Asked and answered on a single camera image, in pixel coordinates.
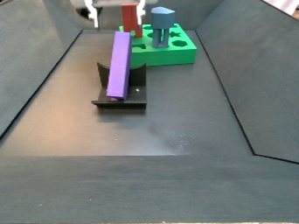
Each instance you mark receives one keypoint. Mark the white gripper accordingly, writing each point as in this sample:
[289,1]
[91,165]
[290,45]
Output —
[100,3]

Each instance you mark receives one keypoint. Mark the purple arch block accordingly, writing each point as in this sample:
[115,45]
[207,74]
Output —
[119,66]

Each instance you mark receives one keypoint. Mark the red arch block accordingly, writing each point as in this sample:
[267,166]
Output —
[130,19]

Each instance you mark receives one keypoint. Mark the black curved fixture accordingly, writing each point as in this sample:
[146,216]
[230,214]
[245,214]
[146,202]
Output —
[135,100]

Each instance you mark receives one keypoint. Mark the blue pentagon peg block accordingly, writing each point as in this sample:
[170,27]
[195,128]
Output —
[163,19]

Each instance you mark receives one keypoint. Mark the green shape sorter base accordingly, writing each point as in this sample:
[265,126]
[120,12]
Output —
[179,52]

